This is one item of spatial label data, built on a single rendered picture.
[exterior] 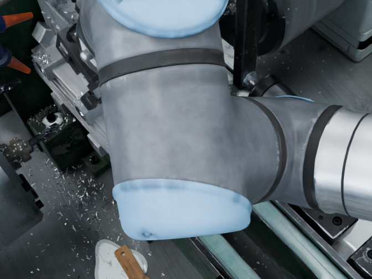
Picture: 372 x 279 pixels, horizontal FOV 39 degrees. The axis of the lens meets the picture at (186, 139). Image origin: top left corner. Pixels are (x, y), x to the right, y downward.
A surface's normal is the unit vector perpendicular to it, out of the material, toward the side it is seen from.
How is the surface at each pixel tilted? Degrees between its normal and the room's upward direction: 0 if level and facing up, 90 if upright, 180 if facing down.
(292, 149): 60
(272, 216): 0
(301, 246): 0
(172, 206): 30
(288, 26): 84
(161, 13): 25
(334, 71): 0
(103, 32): 52
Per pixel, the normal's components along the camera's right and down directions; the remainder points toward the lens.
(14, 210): 0.61, 0.52
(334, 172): -0.63, 0.17
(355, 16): -0.77, 0.57
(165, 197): -0.23, 0.01
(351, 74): -0.05, -0.50
